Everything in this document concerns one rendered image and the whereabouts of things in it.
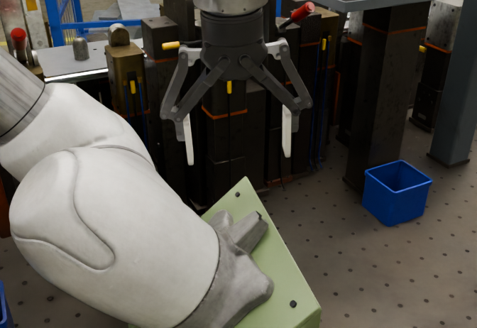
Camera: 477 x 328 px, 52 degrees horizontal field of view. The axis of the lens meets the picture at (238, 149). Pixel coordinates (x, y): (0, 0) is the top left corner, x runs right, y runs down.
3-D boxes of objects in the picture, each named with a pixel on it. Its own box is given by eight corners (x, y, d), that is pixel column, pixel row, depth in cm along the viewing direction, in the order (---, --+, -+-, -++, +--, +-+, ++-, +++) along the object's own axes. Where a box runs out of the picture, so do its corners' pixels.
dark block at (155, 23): (179, 195, 115) (165, 15, 94) (189, 212, 110) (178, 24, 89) (158, 201, 113) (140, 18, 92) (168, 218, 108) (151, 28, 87)
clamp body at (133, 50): (151, 197, 115) (134, 40, 97) (167, 223, 107) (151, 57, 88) (123, 204, 113) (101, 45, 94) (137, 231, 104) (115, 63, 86)
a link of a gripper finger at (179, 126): (182, 108, 64) (159, 110, 64) (186, 140, 67) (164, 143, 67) (182, 103, 66) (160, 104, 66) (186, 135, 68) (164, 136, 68)
